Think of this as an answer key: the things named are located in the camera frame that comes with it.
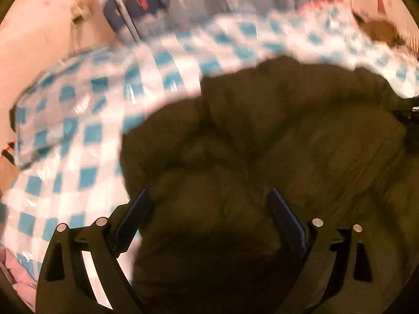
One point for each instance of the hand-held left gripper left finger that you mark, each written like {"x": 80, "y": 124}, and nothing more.
{"x": 131, "y": 222}

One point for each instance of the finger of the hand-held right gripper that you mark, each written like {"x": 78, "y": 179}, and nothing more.
{"x": 409, "y": 113}

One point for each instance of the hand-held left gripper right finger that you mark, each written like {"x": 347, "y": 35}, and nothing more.
{"x": 288, "y": 222}

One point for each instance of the black puffer jacket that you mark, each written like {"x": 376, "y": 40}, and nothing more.
{"x": 262, "y": 137}

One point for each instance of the blue white checked plastic sheet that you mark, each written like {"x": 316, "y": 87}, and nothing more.
{"x": 81, "y": 121}

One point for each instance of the pink garment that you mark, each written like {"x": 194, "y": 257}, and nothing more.
{"x": 16, "y": 278}

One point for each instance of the tan striped cushion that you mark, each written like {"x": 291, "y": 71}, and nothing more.
{"x": 6, "y": 170}

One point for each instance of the pink cloth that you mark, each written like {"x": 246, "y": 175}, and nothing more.
{"x": 319, "y": 4}

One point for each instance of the black cloth bundle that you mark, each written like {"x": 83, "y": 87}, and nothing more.
{"x": 12, "y": 119}

